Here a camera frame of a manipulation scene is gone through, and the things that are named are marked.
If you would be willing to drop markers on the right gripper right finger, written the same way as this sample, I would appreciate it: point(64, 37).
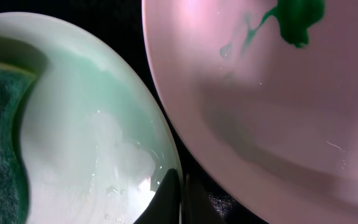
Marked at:
point(198, 208)

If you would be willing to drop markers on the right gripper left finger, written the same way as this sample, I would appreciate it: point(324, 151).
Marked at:
point(164, 208)

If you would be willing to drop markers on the mint green plate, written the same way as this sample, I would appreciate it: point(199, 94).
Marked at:
point(104, 196)

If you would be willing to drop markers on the green sponge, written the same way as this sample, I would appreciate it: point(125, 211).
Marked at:
point(14, 189)

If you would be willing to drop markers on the white pink plate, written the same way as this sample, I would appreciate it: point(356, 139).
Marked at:
point(272, 106)

